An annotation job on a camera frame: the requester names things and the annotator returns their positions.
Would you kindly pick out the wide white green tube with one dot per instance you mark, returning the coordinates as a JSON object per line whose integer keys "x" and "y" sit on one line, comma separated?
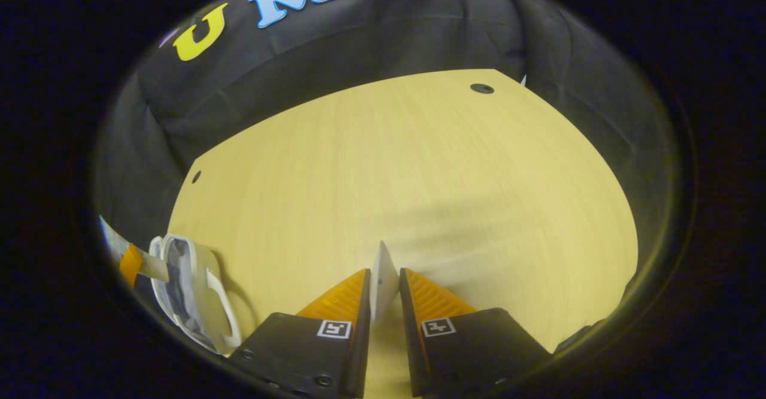
{"x": 154, "y": 268}

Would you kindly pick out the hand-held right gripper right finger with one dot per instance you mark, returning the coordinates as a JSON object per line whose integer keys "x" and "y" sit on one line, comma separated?
{"x": 410, "y": 327}

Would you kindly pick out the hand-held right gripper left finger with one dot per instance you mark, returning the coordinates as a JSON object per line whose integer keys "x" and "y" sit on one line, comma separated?
{"x": 362, "y": 327}

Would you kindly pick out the black backdrop cloth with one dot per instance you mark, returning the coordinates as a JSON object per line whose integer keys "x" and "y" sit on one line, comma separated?
{"x": 419, "y": 28}

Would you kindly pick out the white suitcase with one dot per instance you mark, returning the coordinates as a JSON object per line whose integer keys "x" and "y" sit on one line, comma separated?
{"x": 200, "y": 291}

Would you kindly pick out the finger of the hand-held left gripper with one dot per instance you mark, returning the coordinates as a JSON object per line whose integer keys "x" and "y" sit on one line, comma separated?
{"x": 130, "y": 265}

